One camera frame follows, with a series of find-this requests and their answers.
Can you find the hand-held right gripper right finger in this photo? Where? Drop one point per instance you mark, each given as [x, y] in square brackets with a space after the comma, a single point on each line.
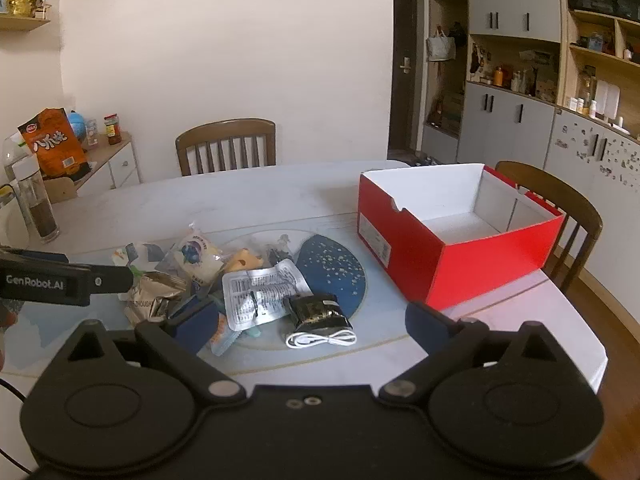
[425, 322]

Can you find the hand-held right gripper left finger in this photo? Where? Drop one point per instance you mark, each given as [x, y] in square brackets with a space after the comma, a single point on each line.
[192, 324]

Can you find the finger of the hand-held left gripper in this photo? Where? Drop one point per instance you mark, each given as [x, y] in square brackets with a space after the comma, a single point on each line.
[115, 279]

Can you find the blue biscuit packet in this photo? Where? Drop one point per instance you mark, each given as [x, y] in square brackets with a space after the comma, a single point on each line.
[226, 332]

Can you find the gold foil bag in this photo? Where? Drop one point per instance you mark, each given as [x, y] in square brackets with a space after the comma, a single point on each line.
[150, 295]

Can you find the red cardboard box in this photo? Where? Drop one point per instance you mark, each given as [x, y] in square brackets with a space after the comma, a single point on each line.
[400, 260]

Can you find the orange plush toy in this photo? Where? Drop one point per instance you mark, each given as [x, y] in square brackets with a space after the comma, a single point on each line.
[245, 260]

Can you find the white marble desktop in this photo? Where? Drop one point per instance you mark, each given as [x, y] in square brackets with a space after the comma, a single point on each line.
[250, 200]

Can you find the small white blue packet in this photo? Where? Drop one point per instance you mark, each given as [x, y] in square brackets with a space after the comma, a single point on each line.
[135, 255]

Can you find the clear bread packet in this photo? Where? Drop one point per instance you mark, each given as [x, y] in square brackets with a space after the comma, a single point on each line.
[197, 255]

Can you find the clear bottle with dark contents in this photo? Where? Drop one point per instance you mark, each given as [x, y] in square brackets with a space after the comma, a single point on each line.
[37, 200]

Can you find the clear packet with black item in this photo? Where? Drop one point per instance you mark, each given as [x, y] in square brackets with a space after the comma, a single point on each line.
[277, 255]

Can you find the black snack packet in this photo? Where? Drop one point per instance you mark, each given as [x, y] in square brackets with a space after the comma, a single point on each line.
[315, 312]

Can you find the white side cabinet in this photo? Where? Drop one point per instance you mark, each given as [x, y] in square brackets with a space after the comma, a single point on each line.
[115, 165]

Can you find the orange snack bag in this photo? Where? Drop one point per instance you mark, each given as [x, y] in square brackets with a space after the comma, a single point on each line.
[55, 145]

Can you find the red sauce jar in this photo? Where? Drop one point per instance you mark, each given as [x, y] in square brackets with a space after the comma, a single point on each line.
[112, 130]

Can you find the small blue globe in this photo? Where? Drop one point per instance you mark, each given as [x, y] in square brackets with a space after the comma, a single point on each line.
[76, 125]

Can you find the brown wooden chair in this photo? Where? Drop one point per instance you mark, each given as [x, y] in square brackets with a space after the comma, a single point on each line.
[225, 145]
[575, 210]

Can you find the grey hanging bag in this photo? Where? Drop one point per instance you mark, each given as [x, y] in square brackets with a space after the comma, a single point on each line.
[441, 47]

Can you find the white plastic containers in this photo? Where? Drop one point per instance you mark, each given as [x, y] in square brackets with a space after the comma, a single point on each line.
[607, 100]

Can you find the dark brown door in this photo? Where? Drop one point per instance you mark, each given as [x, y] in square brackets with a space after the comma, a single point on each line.
[402, 35]

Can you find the grey and wood cabinet unit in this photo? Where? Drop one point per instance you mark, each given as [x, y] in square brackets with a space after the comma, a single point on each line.
[515, 0]

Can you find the wooden wall shelf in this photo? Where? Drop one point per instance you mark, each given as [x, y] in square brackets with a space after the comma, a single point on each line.
[25, 21]

